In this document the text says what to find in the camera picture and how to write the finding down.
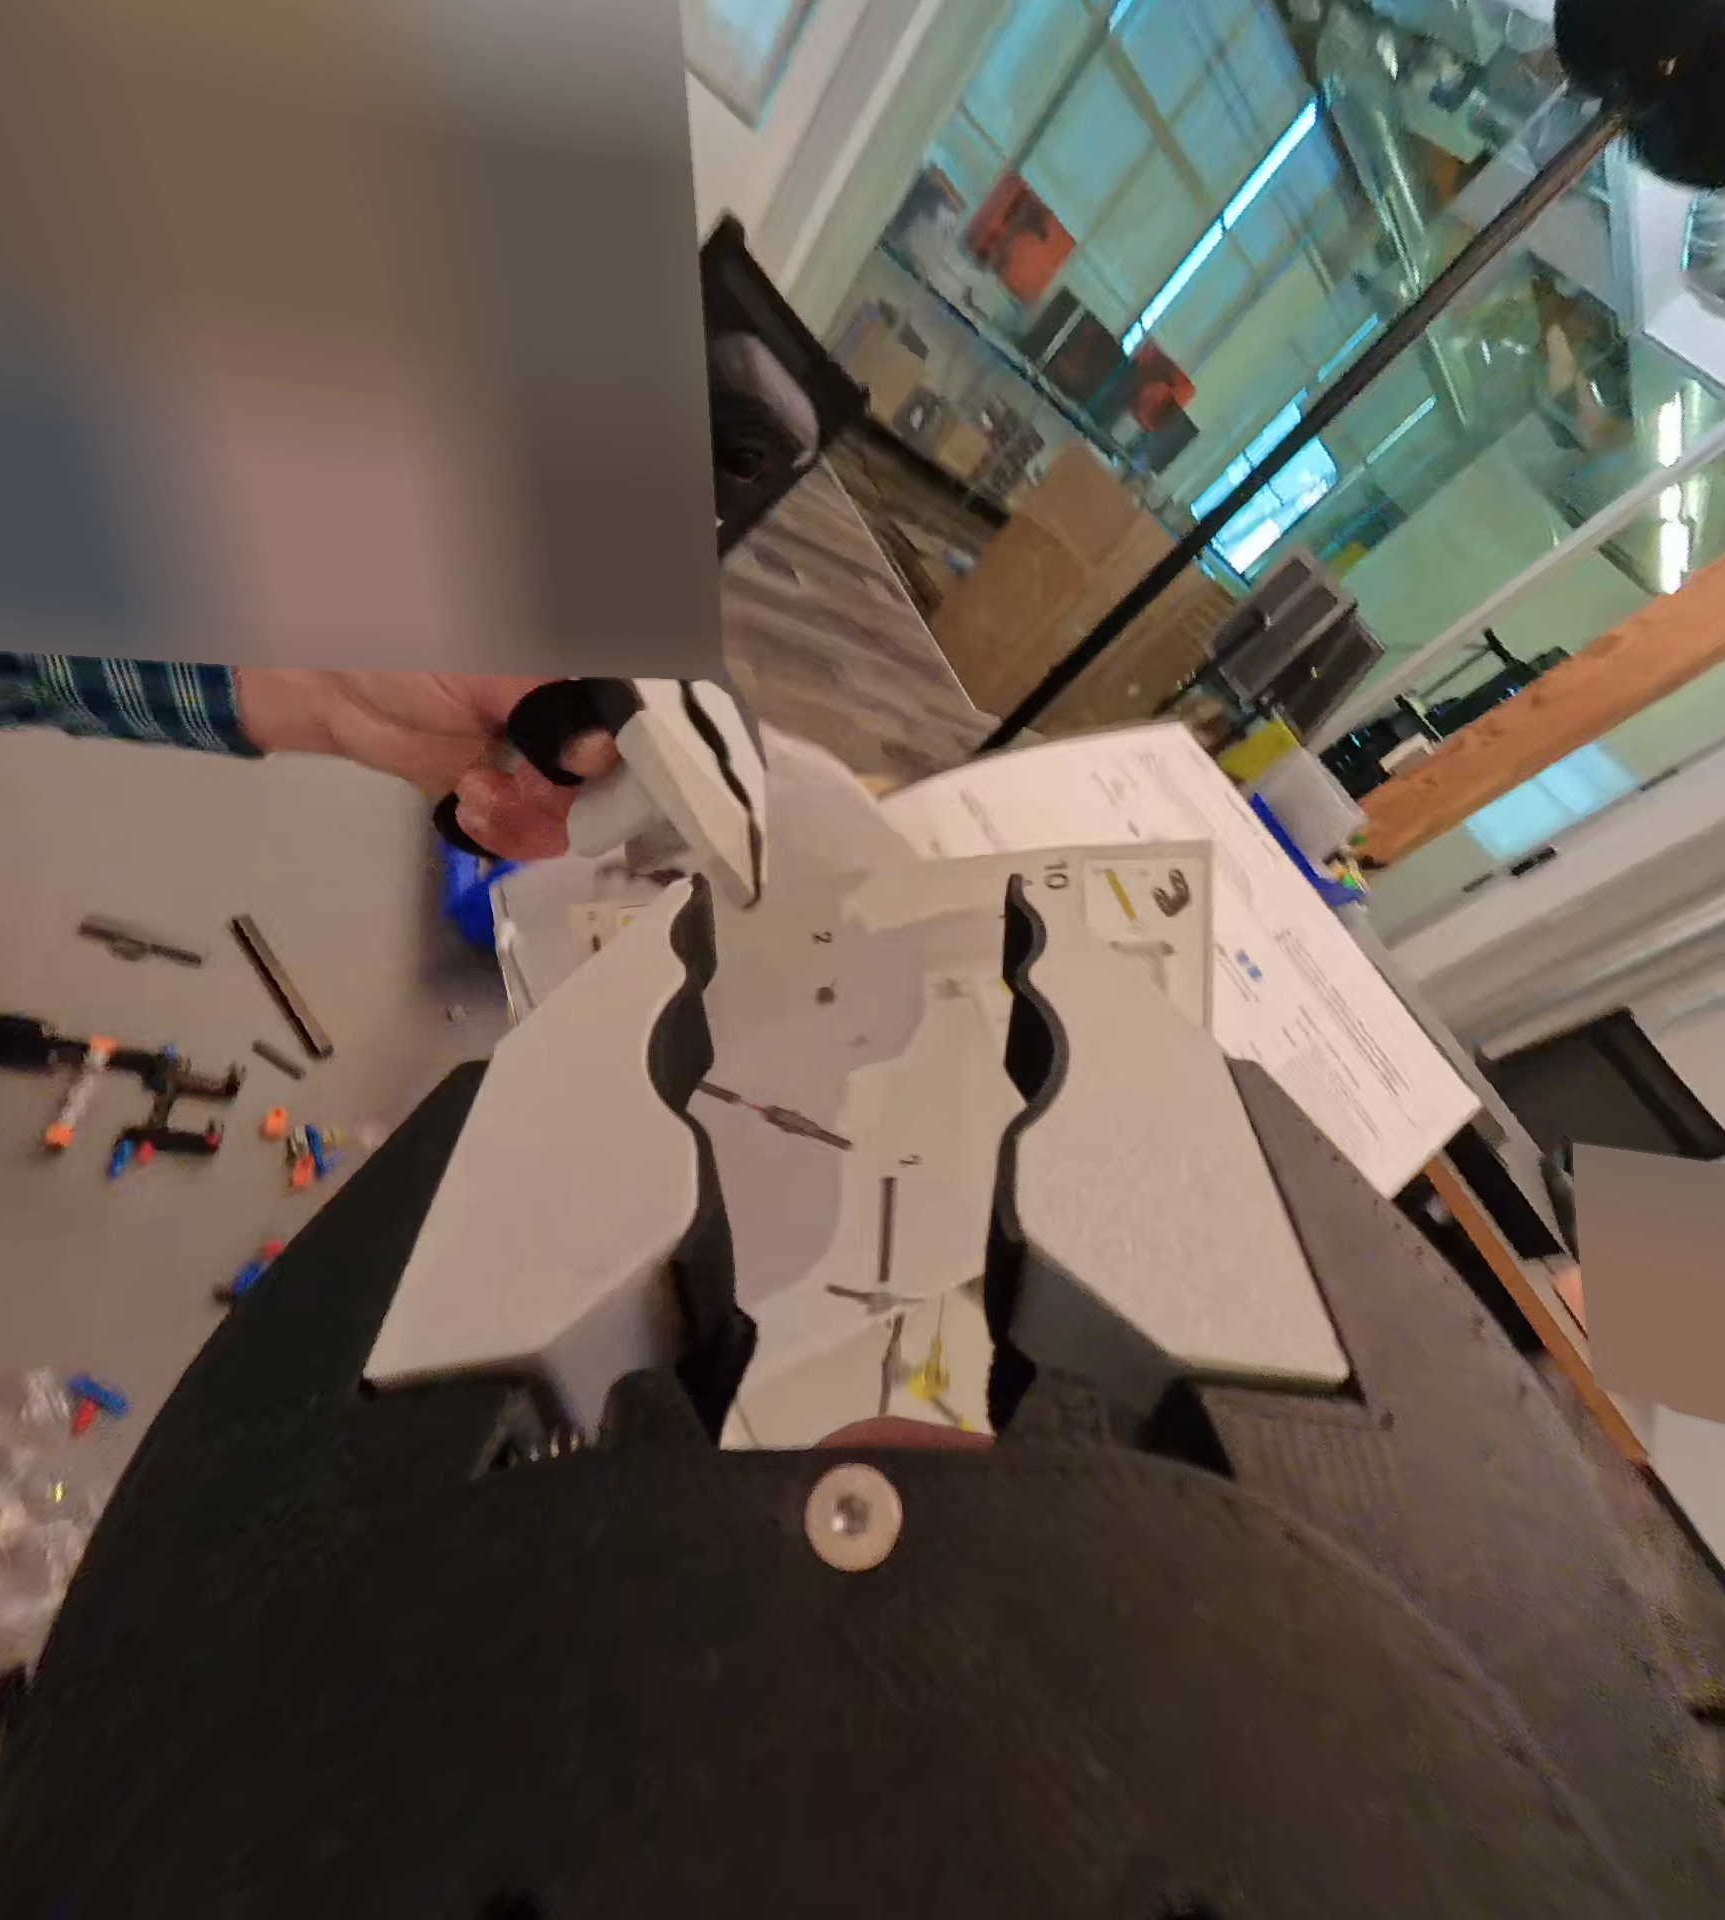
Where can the blue lego pin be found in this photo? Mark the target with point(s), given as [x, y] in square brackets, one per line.
[324, 1148]
[101, 1394]

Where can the black and blue lego piece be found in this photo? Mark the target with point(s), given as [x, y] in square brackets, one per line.
[251, 1272]

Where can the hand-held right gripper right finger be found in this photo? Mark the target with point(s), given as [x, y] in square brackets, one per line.
[1177, 1200]

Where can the long black lego beam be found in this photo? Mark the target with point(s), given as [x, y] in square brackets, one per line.
[281, 987]

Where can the lego instruction booklet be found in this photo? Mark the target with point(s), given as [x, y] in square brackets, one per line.
[1297, 974]

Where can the grey lego beam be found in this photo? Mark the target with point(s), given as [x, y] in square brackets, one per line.
[138, 942]

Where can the dark grey lego axle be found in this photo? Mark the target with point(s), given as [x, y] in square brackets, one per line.
[278, 1058]

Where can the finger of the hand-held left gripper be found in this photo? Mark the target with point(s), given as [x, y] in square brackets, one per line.
[682, 780]
[744, 780]

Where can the wooden beam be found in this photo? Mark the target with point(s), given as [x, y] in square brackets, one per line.
[1628, 675]

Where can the person's left hand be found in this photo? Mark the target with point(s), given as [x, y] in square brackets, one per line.
[382, 721]

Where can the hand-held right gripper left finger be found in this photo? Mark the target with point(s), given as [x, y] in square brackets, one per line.
[546, 1200]

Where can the black fuzzy microphone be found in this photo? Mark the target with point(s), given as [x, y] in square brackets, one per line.
[1688, 74]

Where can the black boom pole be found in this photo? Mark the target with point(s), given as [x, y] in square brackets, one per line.
[1327, 404]

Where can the dark metal cabinet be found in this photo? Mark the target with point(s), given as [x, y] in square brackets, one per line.
[1297, 645]

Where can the black speaker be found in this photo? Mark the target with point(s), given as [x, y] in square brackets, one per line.
[766, 390]

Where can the blue plastic bin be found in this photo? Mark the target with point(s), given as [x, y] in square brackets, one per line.
[472, 900]

